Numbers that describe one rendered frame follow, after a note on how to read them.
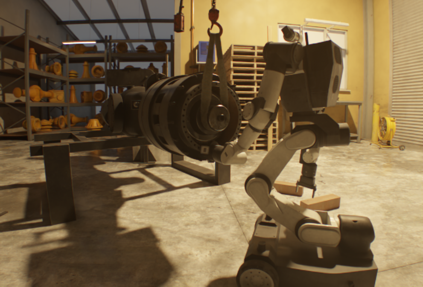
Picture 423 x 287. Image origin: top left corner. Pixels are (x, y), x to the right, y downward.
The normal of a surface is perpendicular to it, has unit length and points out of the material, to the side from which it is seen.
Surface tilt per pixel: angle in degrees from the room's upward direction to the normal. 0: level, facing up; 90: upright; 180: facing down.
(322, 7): 90
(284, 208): 90
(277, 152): 112
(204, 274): 0
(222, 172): 90
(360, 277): 90
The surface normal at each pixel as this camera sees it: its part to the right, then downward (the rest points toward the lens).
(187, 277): 0.00, -1.00
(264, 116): 0.44, -0.06
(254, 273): -0.33, 0.09
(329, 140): -0.27, 0.47
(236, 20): 0.11, 0.09
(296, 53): 0.66, 0.25
